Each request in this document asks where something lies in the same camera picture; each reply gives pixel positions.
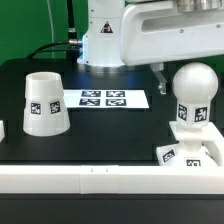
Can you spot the white lamp bulb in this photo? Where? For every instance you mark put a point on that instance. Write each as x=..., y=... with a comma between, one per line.
x=194, y=85

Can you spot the white right wall rail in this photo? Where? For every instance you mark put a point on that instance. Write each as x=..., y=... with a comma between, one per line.
x=214, y=142

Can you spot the white front wall rail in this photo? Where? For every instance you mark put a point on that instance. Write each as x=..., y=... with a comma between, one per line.
x=110, y=179

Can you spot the black vertical cable connector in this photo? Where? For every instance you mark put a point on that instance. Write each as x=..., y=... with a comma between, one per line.
x=73, y=51

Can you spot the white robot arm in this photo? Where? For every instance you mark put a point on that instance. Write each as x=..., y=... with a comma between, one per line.
x=101, y=42

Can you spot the white lamp shade cone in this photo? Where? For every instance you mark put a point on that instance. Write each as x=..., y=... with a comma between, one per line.
x=45, y=113

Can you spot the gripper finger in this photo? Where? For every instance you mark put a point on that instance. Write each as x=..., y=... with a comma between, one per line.
x=157, y=69

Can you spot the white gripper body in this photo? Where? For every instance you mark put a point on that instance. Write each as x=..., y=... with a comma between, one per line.
x=157, y=31

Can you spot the white left wall block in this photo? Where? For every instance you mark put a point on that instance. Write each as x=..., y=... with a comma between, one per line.
x=2, y=131

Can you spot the white marker sheet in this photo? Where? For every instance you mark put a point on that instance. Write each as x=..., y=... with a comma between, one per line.
x=134, y=99

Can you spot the white wall rail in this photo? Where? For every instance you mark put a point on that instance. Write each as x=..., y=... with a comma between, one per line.
x=214, y=142
x=110, y=179

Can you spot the white lamp base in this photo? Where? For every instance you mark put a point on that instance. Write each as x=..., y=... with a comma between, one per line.
x=189, y=150

